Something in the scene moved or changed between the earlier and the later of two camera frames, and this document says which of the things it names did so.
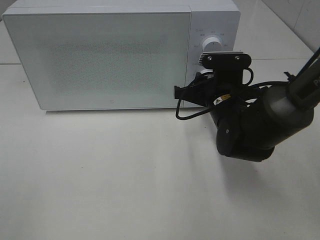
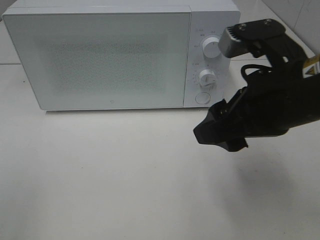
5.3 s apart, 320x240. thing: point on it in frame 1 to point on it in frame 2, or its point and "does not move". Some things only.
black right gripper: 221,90 to 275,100
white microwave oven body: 103,54 does not move
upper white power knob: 212,45 does not move
